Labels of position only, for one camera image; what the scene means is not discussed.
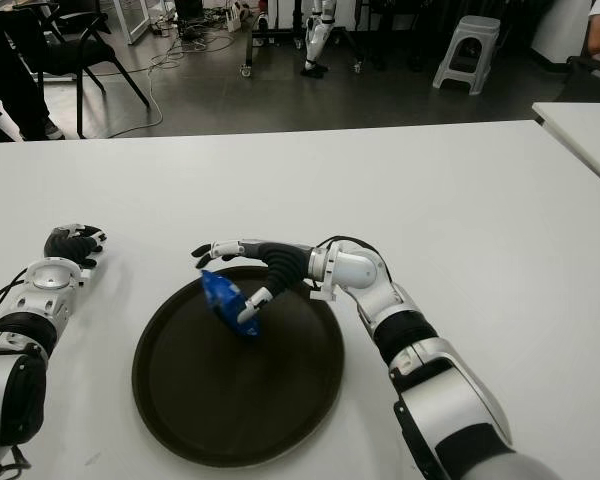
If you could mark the white humanoid robot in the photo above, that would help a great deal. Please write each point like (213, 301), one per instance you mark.
(316, 40)

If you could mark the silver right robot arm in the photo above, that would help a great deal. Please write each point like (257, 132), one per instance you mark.
(430, 360)

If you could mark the person in black trousers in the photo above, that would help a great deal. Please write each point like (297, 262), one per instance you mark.
(10, 75)

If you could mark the black metal chair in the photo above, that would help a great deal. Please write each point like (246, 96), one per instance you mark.
(87, 52)

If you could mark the white framed panel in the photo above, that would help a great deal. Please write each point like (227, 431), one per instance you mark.
(130, 27)

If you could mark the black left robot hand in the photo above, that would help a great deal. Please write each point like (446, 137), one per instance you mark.
(75, 245)

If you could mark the round dark brown tray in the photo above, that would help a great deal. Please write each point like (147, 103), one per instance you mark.
(237, 360)

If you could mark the white paper bag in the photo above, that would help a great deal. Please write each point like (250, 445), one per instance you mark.
(235, 17)

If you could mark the blue Oreo packet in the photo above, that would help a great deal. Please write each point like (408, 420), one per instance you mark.
(227, 300)

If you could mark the white side table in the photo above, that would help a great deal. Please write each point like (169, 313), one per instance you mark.
(585, 130)

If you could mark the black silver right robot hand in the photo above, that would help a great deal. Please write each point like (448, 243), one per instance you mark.
(280, 265)

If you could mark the grey plastic stool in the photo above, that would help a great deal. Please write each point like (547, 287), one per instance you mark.
(472, 27)

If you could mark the black wheeled frame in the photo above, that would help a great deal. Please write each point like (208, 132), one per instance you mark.
(249, 45)

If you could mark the black office chair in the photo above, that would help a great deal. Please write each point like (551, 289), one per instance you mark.
(587, 82)

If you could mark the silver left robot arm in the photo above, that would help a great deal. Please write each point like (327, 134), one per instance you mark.
(47, 282)

